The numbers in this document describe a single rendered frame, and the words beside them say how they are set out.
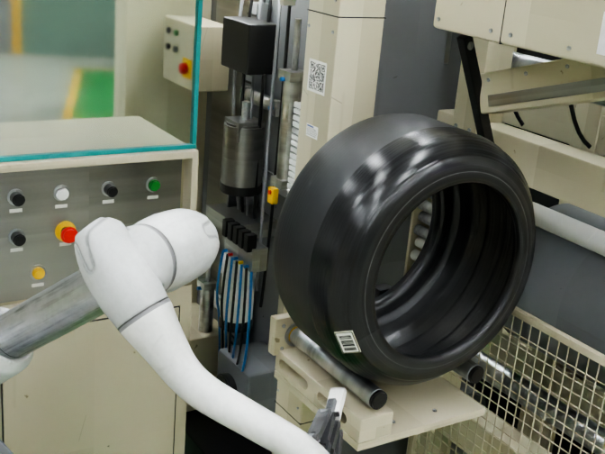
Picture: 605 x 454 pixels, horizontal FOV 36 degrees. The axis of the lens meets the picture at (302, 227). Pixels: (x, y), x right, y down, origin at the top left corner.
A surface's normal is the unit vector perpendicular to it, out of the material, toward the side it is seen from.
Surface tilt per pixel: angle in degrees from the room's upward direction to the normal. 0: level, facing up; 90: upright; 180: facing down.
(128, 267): 52
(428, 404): 0
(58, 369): 90
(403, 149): 29
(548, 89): 90
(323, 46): 90
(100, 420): 90
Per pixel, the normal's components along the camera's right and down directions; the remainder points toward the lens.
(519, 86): -0.85, 0.11
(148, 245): 0.59, -0.51
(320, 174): -0.61, -0.50
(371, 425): 0.53, 0.32
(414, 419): 0.08, -0.94
